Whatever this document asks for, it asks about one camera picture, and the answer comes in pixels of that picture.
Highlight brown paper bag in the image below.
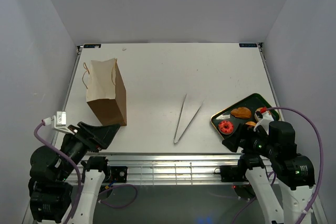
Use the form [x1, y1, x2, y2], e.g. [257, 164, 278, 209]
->
[82, 58, 127, 126]

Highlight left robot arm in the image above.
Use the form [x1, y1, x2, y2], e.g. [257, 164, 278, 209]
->
[28, 122, 120, 223]

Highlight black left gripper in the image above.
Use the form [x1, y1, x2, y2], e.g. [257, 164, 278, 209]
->
[56, 120, 120, 179]

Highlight metal tongs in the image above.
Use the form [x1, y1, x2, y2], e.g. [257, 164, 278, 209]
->
[173, 94, 204, 145]

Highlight green serving tray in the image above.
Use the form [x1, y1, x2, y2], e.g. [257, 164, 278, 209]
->
[211, 93, 271, 139]

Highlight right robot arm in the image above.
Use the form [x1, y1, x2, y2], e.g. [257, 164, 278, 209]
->
[220, 121, 315, 223]

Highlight red fake donut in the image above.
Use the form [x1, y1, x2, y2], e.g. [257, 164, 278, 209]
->
[218, 120, 234, 135]

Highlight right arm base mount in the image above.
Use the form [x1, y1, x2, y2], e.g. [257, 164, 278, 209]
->
[214, 165, 241, 182]

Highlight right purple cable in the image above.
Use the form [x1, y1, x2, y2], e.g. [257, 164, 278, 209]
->
[230, 106, 324, 224]

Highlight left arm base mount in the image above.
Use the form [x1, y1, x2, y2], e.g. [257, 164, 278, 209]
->
[103, 166, 128, 184]

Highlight brown fake croissant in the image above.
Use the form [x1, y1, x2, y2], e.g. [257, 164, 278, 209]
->
[230, 107, 251, 119]

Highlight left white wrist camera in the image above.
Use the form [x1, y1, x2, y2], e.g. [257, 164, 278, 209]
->
[42, 111, 73, 134]

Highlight aluminium front rail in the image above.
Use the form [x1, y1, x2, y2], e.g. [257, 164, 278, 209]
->
[76, 153, 274, 186]

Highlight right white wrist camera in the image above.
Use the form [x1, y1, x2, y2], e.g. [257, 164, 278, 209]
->
[254, 107, 274, 134]

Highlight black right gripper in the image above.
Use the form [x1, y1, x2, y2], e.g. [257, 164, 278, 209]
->
[221, 122, 277, 158]

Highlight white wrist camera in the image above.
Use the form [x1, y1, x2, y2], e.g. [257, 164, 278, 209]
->
[254, 107, 274, 134]
[42, 111, 73, 134]

